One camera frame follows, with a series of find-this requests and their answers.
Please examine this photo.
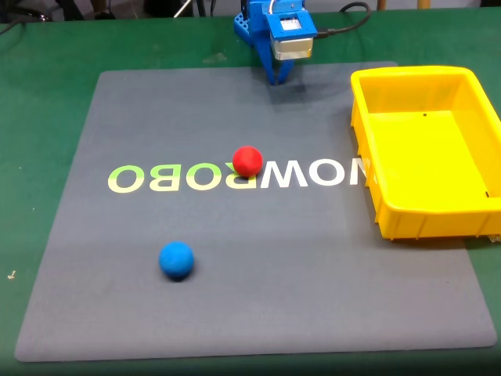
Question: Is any black cable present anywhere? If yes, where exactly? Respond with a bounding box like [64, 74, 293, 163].
[315, 2, 373, 40]

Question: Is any red ball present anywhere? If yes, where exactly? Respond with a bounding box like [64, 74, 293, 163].
[232, 145, 264, 179]

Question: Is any yellow plastic bin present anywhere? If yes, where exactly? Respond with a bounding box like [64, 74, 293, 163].
[349, 65, 501, 241]

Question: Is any blue ball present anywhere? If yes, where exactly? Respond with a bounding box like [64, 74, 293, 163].
[158, 240, 196, 280]

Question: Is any white metal rod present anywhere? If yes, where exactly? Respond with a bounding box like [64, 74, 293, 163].
[173, 0, 193, 19]

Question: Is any silver camera box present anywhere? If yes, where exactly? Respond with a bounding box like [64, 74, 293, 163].
[269, 34, 315, 62]

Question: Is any grey mat with NOWROBO print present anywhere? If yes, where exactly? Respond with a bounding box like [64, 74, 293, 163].
[13, 60, 498, 363]

